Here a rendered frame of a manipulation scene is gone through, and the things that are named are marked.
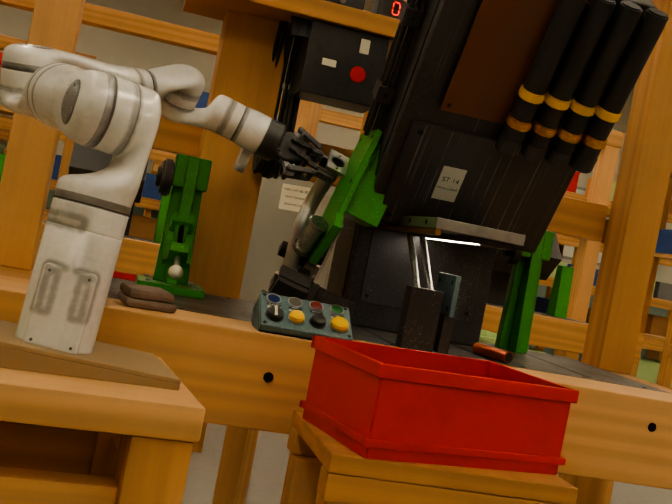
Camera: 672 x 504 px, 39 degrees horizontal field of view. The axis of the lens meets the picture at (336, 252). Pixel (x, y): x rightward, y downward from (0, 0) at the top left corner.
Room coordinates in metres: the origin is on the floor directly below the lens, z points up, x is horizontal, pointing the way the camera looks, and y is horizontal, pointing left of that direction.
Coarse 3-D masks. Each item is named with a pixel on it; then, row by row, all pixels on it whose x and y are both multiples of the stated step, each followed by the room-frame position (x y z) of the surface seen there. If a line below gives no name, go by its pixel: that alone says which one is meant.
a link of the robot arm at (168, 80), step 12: (156, 72) 1.66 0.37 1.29; (168, 72) 1.68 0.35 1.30; (180, 72) 1.69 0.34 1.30; (192, 72) 1.70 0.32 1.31; (156, 84) 1.64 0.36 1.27; (168, 84) 1.66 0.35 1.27; (180, 84) 1.67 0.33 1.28; (192, 84) 1.69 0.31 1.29; (204, 84) 1.72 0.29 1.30; (168, 96) 1.70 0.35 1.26; (180, 96) 1.70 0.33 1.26; (192, 96) 1.71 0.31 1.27; (192, 108) 1.73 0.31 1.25
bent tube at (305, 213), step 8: (336, 152) 1.80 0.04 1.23; (328, 160) 1.77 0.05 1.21; (336, 160) 1.80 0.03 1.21; (344, 160) 1.80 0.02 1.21; (328, 168) 1.76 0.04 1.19; (336, 168) 1.78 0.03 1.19; (344, 168) 1.78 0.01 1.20; (344, 176) 1.77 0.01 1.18; (320, 184) 1.81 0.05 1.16; (328, 184) 1.81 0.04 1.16; (312, 192) 1.83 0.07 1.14; (320, 192) 1.82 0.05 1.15; (304, 200) 1.84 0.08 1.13; (312, 200) 1.83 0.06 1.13; (320, 200) 1.84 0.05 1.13; (304, 208) 1.83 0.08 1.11; (312, 208) 1.84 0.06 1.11; (304, 216) 1.83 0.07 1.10; (296, 224) 1.82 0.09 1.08; (304, 224) 1.82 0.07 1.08; (296, 232) 1.80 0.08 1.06; (288, 248) 1.77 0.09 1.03; (288, 256) 1.75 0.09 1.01; (296, 256) 1.75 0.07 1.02; (288, 264) 1.73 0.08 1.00; (296, 264) 1.74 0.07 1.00
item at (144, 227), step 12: (0, 60) 8.15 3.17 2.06; (0, 72) 8.06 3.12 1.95; (204, 96) 8.53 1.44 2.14; (0, 120) 8.08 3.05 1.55; (60, 132) 8.20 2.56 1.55; (0, 144) 8.23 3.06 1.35; (60, 156) 8.29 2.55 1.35; (156, 156) 8.39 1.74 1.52; (168, 156) 8.42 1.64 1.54; (144, 192) 8.46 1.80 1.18; (156, 192) 8.49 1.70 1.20; (144, 204) 8.39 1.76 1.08; (156, 204) 8.41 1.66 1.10; (132, 216) 8.48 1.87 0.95; (144, 216) 8.76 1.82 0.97; (132, 228) 8.49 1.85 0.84; (144, 228) 8.51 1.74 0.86; (120, 276) 8.46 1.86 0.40; (132, 276) 8.47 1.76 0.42
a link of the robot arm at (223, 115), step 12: (168, 108) 1.71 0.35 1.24; (180, 108) 1.71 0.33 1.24; (204, 108) 1.76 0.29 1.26; (216, 108) 1.72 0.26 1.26; (228, 108) 1.72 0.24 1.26; (240, 108) 1.73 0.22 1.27; (180, 120) 1.72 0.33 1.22; (192, 120) 1.72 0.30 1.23; (204, 120) 1.73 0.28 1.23; (216, 120) 1.72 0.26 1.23; (228, 120) 1.72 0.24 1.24; (240, 120) 1.73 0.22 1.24; (216, 132) 1.75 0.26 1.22; (228, 132) 1.73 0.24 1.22
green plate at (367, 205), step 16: (368, 144) 1.71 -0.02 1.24; (352, 160) 1.78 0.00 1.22; (368, 160) 1.70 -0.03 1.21; (352, 176) 1.71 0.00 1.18; (368, 176) 1.71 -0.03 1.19; (336, 192) 1.78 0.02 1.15; (352, 192) 1.69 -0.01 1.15; (368, 192) 1.71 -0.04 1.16; (336, 208) 1.71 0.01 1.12; (352, 208) 1.71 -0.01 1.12; (368, 208) 1.71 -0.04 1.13; (384, 208) 1.72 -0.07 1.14; (368, 224) 1.73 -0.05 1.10
